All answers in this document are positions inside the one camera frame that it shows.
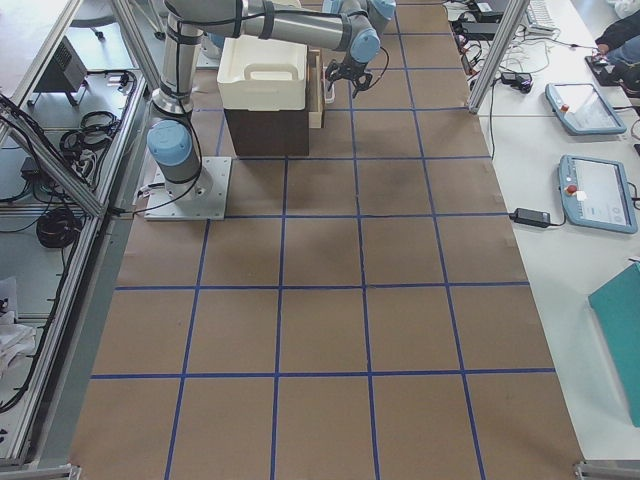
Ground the black power adapter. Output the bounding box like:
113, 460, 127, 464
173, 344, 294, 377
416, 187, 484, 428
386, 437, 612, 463
509, 208, 551, 228

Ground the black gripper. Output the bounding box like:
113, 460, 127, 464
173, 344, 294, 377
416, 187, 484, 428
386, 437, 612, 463
325, 58, 373, 98

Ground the white plastic tray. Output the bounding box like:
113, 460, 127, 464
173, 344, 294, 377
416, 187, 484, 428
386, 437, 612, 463
217, 35, 308, 111

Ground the blue teach pendant far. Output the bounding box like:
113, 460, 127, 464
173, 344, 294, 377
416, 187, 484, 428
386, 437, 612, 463
545, 83, 627, 135

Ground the aluminium frame post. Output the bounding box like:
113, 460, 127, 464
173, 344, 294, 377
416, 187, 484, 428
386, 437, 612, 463
468, 0, 529, 114

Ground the light wooden drawer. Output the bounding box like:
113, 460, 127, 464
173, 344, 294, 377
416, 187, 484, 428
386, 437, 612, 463
306, 49, 325, 129

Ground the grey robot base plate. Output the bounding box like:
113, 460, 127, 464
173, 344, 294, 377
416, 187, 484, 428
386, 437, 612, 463
143, 156, 233, 221

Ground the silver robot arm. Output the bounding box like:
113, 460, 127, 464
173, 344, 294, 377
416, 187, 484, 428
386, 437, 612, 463
144, 1, 396, 220

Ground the blue teach pendant near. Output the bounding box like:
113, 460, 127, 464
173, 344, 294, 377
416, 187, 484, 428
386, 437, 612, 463
558, 155, 638, 234

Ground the dark brown wooden cabinet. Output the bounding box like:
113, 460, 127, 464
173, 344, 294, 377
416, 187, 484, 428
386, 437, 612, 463
224, 109, 309, 157

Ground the blue teach pendant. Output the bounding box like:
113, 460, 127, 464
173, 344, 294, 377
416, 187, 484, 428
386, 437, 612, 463
558, 155, 638, 234
545, 83, 627, 135

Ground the white drawer handle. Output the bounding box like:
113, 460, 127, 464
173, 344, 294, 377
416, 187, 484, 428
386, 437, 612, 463
323, 79, 335, 105

